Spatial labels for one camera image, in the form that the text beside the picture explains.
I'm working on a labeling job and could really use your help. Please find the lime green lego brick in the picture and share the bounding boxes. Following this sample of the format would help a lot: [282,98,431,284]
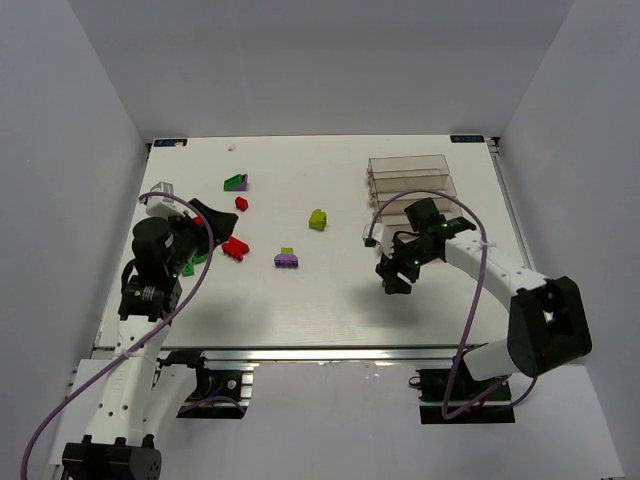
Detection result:
[308,209,327,231]

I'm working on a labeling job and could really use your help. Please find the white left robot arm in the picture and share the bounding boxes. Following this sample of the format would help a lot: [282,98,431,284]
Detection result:
[62,194,238,479]

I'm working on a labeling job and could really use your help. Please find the green lego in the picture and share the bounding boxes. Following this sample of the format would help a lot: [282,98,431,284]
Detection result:
[223,174,243,191]

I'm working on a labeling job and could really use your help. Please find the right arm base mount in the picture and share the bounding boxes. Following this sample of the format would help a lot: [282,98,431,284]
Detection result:
[408,369,515,425]

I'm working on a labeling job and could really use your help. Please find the purple lego with lime top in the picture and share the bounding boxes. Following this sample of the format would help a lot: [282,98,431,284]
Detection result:
[274,247,299,268]

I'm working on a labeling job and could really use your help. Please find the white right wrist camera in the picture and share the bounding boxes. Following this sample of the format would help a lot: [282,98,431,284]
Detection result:
[362,223,387,248]

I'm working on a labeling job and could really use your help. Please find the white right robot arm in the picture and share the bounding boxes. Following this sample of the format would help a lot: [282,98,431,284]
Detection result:
[362,198,593,400]

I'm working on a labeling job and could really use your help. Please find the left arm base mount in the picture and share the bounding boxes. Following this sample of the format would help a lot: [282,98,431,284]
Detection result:
[153,349,249,420]

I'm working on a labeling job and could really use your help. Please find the small red lego brick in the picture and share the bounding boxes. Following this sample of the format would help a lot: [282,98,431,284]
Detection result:
[234,196,249,212]

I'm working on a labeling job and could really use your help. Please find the red jagged lego pieces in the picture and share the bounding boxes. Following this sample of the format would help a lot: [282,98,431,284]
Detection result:
[221,236,250,262]

